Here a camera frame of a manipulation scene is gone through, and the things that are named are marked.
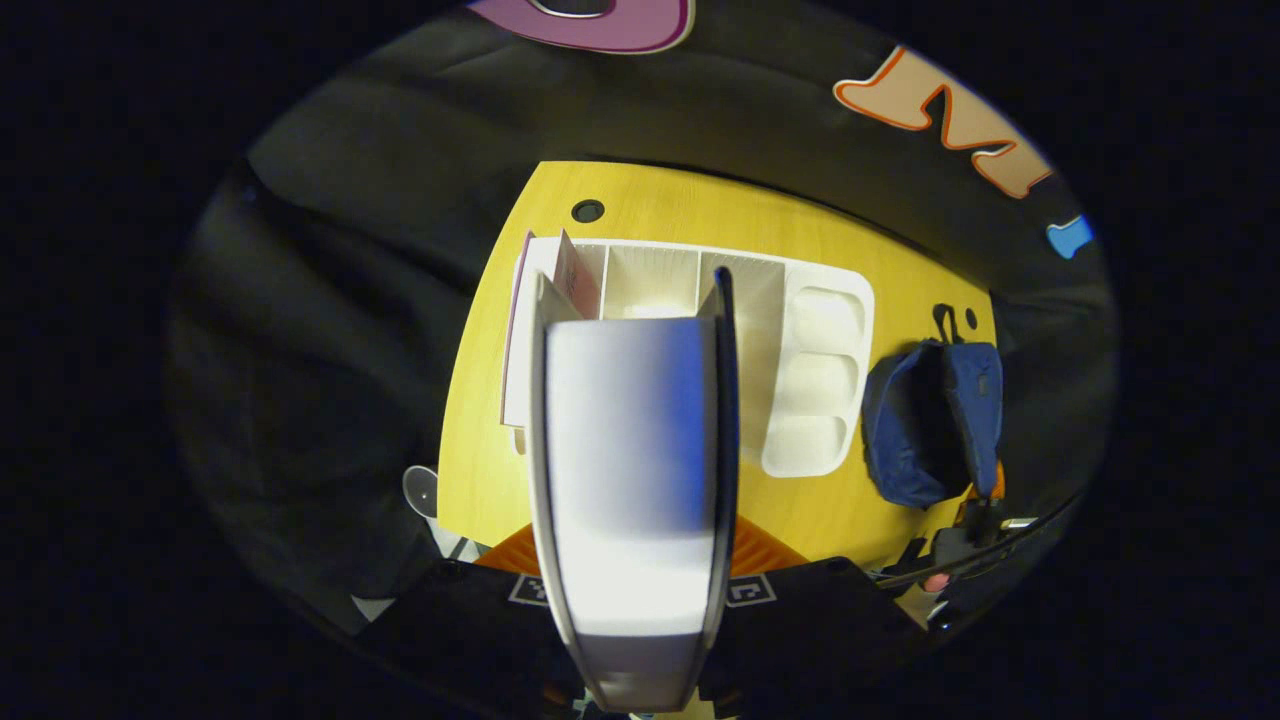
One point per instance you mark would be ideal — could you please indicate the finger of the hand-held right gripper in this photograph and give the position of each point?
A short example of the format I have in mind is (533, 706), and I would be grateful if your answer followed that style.
(985, 518)

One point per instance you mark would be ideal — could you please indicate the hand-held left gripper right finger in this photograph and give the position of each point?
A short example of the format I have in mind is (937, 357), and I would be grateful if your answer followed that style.
(810, 630)

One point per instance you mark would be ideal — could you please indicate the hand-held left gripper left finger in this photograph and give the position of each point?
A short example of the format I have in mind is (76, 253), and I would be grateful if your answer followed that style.
(470, 630)

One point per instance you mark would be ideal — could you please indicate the blue schoolbag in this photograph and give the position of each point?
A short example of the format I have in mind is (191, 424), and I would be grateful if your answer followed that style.
(910, 430)

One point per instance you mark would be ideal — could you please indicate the white bookshelf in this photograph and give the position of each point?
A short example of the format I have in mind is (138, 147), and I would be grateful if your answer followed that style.
(815, 380)

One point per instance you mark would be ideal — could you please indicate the black book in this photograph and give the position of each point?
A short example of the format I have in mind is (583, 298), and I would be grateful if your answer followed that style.
(630, 450)

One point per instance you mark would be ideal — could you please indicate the pink book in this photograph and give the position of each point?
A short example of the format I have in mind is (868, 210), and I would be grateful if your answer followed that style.
(578, 280)

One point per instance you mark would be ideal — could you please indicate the grey round disc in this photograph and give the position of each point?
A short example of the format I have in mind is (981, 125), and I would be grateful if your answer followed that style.
(422, 490)

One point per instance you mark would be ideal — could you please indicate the black backdrop cloth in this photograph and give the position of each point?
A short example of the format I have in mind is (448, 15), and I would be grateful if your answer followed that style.
(350, 300)

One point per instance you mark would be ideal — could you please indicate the large black desk grommet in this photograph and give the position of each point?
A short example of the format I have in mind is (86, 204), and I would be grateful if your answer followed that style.
(588, 211)

